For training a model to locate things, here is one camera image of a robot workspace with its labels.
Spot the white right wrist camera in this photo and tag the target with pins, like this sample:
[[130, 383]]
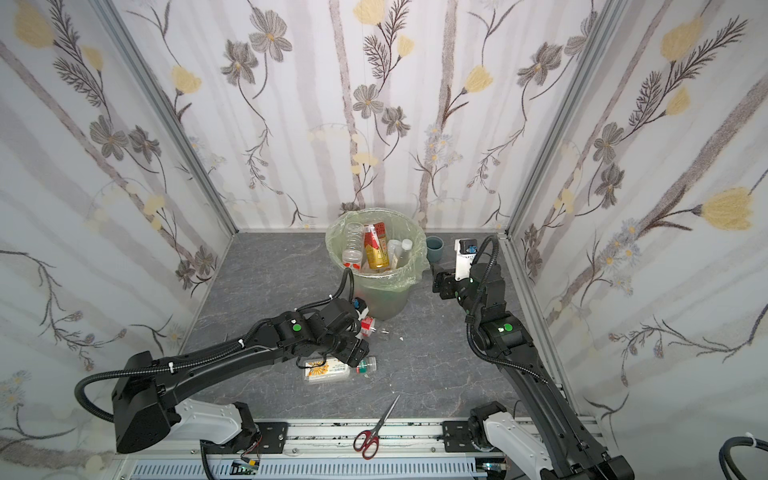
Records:
[[466, 250]]

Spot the small yellow cap bottle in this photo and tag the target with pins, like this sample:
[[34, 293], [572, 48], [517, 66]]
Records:
[[369, 327]]

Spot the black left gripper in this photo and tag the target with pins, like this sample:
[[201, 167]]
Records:
[[354, 349]]

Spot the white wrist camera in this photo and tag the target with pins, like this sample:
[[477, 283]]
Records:
[[466, 250], [361, 307]]

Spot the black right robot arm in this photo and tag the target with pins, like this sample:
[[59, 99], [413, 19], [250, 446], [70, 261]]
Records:
[[562, 447]]

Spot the clear bottle red white label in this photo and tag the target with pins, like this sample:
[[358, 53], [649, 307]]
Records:
[[353, 253]]

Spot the clear square bottle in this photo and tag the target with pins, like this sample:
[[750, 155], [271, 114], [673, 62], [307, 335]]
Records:
[[406, 248]]

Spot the teal cup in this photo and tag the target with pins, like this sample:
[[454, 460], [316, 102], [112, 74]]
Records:
[[435, 246]]

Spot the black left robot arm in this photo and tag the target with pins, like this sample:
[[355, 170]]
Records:
[[144, 400]]

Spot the red cap white bottle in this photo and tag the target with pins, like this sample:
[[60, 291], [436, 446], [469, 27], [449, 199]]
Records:
[[394, 250]]

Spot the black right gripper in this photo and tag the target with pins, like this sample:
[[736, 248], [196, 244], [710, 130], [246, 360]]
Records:
[[447, 285]]

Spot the green mesh waste bin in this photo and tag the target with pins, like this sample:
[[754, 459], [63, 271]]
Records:
[[384, 305]]

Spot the yellow tea bottle red label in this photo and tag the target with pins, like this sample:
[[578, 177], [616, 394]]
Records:
[[375, 244]]

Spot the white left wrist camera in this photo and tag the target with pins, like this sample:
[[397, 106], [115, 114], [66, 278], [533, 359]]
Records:
[[361, 307]]

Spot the green plastic bin liner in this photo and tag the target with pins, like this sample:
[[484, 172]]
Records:
[[398, 226]]

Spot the sunflower label bottle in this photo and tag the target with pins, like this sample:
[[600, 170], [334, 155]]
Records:
[[317, 370]]

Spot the aluminium rail base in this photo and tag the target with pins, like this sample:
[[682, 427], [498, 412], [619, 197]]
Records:
[[410, 448]]

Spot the red handled scissors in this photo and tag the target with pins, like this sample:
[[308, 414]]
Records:
[[366, 443]]

